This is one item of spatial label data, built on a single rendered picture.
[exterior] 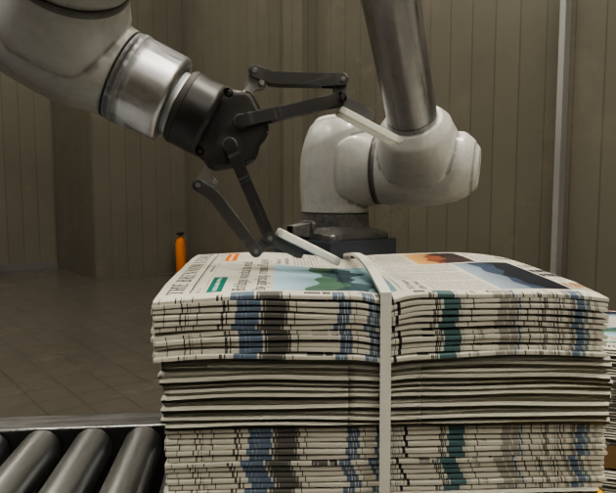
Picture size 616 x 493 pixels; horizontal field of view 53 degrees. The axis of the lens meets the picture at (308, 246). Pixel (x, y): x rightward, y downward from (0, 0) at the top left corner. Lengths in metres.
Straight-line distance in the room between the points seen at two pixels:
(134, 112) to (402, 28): 0.63
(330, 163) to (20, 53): 0.84
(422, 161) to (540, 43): 3.47
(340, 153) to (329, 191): 0.08
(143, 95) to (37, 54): 0.09
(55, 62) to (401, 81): 0.71
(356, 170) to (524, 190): 3.35
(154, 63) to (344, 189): 0.80
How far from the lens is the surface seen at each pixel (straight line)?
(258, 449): 0.54
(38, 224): 9.27
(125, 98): 0.61
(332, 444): 0.54
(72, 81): 0.62
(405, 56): 1.15
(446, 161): 1.28
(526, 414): 0.57
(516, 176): 4.66
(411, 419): 0.54
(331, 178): 1.35
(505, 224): 4.71
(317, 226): 1.36
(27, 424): 0.94
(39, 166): 9.27
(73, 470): 0.79
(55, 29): 0.60
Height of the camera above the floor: 1.12
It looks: 5 degrees down
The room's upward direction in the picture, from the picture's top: straight up
